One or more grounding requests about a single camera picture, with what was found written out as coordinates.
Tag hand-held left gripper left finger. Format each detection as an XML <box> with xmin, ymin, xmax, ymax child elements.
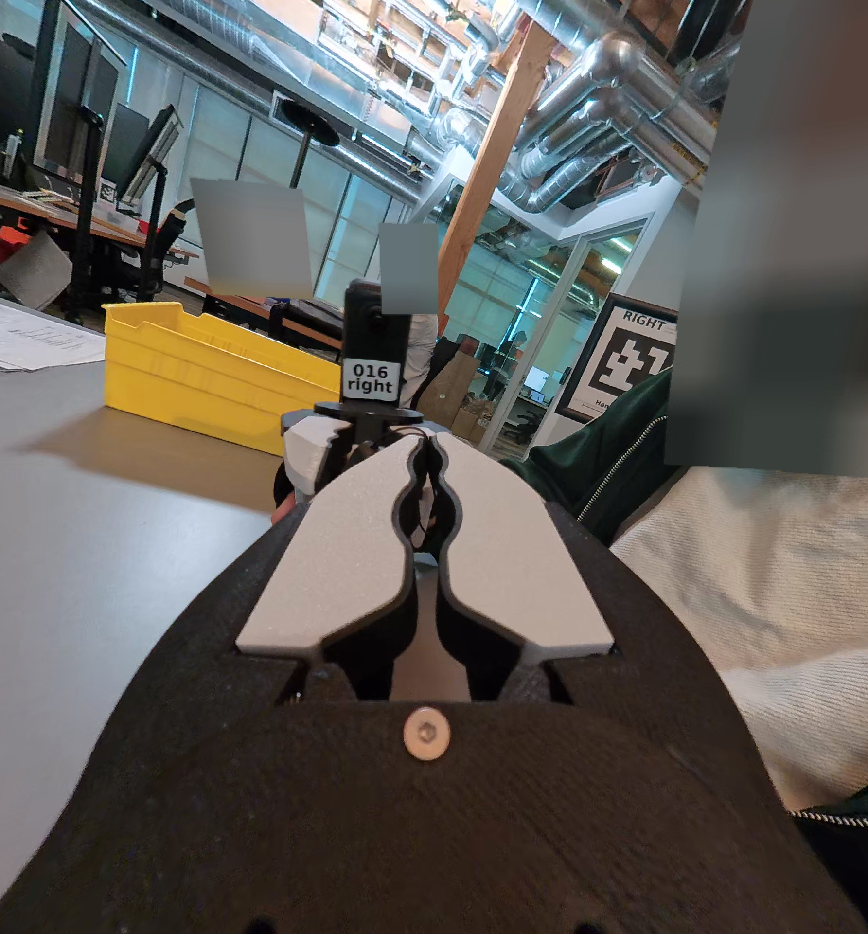
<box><xmin>235</xmin><ymin>438</ymin><xmax>427</xmax><ymax>696</ymax></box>

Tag white printed paper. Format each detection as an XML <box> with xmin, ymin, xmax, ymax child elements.
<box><xmin>0</xmin><ymin>290</ymin><xmax>108</xmax><ymax>373</ymax></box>

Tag silver spiral duct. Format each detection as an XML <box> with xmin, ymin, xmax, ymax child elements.
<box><xmin>138</xmin><ymin>0</ymin><xmax>435</xmax><ymax>201</ymax></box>

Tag black round lamp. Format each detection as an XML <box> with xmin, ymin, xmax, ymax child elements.
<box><xmin>279</xmin><ymin>98</ymin><xmax>341</xmax><ymax>191</ymax></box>

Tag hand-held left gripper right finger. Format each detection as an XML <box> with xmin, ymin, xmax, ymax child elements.
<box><xmin>432</xmin><ymin>432</ymin><xmax>617</xmax><ymax>696</ymax></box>

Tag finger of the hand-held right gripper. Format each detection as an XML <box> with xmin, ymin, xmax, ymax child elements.
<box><xmin>283</xmin><ymin>416</ymin><xmax>349</xmax><ymax>506</ymax></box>

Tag computer monitor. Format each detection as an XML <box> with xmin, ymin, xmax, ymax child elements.
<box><xmin>115</xmin><ymin>104</ymin><xmax>184</xmax><ymax>207</ymax></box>
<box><xmin>31</xmin><ymin>0</ymin><xmax>127</xmax><ymax>182</ymax></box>

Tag cardboard box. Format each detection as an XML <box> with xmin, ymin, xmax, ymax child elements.
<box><xmin>413</xmin><ymin>352</ymin><xmax>480</xmax><ymax>431</ymax></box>

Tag black office chair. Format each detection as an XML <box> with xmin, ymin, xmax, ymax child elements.
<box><xmin>133</xmin><ymin>196</ymin><xmax>195</xmax><ymax>302</ymax></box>

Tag yellow plastic bin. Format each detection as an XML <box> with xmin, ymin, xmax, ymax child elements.
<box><xmin>104</xmin><ymin>301</ymin><xmax>343</xmax><ymax>457</ymax></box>

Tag wooden workbench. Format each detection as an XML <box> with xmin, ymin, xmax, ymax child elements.
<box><xmin>0</xmin><ymin>179</ymin><xmax>190</xmax><ymax>265</ymax></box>

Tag grey desk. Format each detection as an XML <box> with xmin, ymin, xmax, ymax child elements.
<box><xmin>0</xmin><ymin>286</ymin><xmax>471</xmax><ymax>920</ymax></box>

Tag silver pipe cluster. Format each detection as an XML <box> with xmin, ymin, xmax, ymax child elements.
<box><xmin>434</xmin><ymin>29</ymin><xmax>719</xmax><ymax>213</ymax></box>

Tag wooden pillar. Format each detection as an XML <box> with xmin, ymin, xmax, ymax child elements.
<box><xmin>437</xmin><ymin>18</ymin><xmax>560</xmax><ymax>322</ymax></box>

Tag framed marker sign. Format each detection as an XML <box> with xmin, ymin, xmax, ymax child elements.
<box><xmin>556</xmin><ymin>294</ymin><xmax>679</xmax><ymax>424</ymax></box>

